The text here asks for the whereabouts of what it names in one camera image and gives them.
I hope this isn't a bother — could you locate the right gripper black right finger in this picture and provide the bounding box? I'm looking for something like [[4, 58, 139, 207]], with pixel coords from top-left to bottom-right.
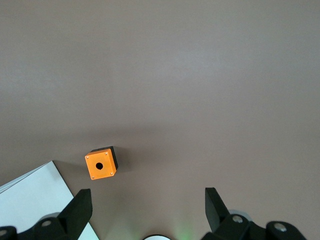
[[201, 187, 310, 240]]

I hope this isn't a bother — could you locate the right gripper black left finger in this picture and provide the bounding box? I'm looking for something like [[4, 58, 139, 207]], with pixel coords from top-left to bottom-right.
[[0, 188, 94, 240]]

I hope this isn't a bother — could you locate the white drawer cabinet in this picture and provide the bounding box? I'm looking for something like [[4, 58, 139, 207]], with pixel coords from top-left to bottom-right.
[[0, 160, 101, 240]]

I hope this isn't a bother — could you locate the orange button enclosure box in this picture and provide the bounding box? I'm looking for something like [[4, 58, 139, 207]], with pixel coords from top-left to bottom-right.
[[84, 145, 120, 181]]

